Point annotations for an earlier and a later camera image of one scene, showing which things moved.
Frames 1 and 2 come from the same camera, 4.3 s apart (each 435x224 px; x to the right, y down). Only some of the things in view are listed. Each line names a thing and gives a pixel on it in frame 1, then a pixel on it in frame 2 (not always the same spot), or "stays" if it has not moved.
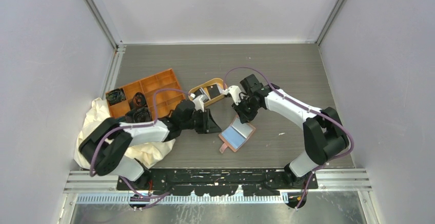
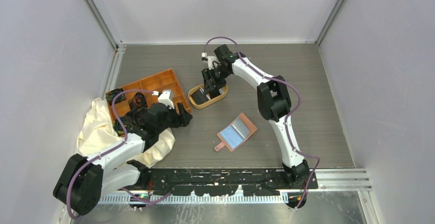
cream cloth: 145,153 stays
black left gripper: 208,124 → 182,119
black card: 213,90 stays
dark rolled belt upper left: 115,96 stays
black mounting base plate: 259,182 stays
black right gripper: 244,117 → 209,87
